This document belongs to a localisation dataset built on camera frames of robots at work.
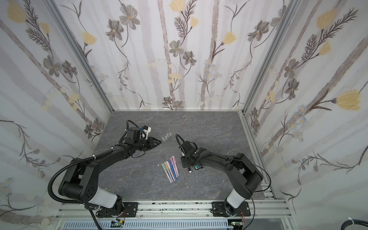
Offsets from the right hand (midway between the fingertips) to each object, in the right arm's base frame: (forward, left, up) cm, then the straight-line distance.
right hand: (182, 158), depth 88 cm
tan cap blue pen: (-7, +8, -5) cm, 12 cm away
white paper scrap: (-3, +15, -5) cm, 16 cm away
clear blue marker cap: (+17, +12, -5) cm, 22 cm away
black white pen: (-7, -5, -2) cm, 9 cm away
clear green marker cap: (+20, +10, -5) cm, 23 cm away
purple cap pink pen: (-1, +6, -4) cm, 7 cm away
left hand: (+9, +15, +7) cm, 19 cm away
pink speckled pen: (-2, +4, -4) cm, 6 cm away
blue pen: (-2, +7, -4) cm, 9 cm away
